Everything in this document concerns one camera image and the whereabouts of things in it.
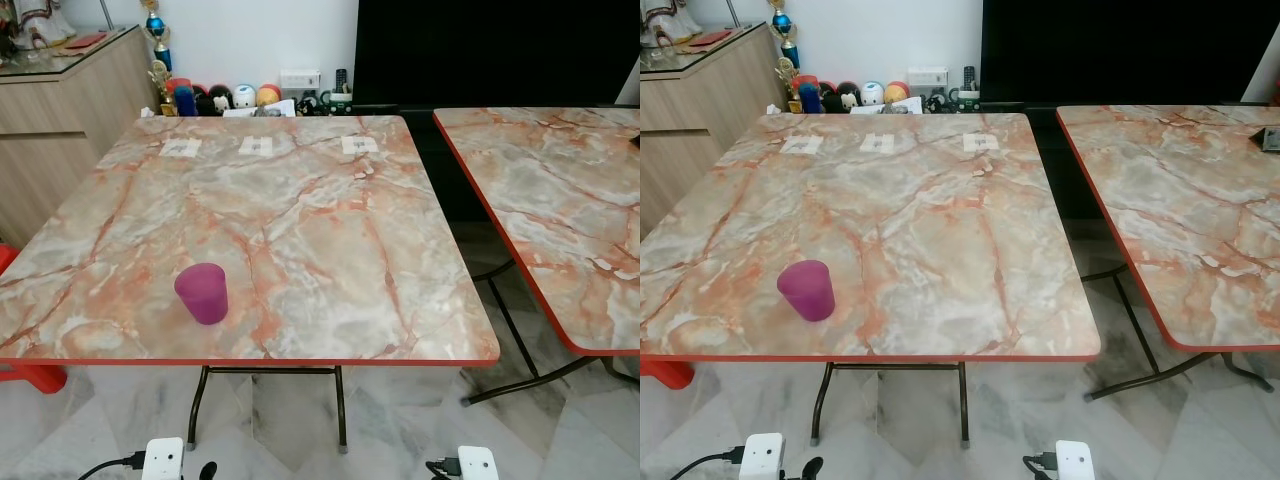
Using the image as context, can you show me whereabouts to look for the red plastic stool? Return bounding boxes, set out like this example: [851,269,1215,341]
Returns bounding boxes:
[0,243,69,394]
[640,358,695,390]

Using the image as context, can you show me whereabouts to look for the purple plastic cup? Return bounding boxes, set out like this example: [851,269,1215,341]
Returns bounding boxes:
[777,260,836,323]
[174,263,229,326]

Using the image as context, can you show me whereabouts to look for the light wooden cabinet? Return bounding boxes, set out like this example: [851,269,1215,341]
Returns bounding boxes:
[640,22,791,241]
[0,25,161,247]

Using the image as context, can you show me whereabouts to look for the white loose papers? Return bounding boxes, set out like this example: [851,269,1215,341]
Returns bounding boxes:
[222,100,298,118]
[850,97,926,115]

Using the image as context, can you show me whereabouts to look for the small gold trophy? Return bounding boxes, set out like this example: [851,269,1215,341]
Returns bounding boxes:
[775,57,804,113]
[148,60,177,116]

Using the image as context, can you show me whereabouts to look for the tall blue gold trophy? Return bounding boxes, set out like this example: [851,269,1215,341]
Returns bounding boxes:
[140,0,173,71]
[768,0,801,69]

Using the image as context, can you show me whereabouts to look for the white figurine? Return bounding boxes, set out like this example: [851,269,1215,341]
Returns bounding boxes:
[8,0,77,51]
[642,0,707,48]

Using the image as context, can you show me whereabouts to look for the black television screen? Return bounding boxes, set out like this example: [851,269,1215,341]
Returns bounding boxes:
[981,0,1273,105]

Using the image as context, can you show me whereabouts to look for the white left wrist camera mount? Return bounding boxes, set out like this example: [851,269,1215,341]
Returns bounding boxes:
[141,437,186,480]
[740,433,786,480]

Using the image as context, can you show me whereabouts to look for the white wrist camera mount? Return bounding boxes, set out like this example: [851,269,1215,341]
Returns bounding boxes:
[1055,441,1096,480]
[457,446,500,480]
[141,437,186,480]
[740,433,786,480]

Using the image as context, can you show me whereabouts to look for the black metal table leg frame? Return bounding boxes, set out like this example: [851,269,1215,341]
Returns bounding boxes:
[462,258,641,406]
[1083,262,1276,402]
[810,361,972,447]
[186,365,349,453]

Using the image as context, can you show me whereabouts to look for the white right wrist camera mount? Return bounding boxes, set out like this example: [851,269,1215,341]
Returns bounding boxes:
[457,446,500,480]
[1055,441,1096,480]

